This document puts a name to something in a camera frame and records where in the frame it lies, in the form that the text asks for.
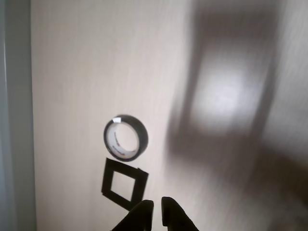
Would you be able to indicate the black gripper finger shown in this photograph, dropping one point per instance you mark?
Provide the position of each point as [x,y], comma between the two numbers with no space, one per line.
[174,216]
[142,216]

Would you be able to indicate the black tape roll white core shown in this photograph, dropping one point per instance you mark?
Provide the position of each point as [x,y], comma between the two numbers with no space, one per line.
[142,134]

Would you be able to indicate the black square tape frame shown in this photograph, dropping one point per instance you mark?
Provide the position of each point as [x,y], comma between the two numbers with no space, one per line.
[107,179]

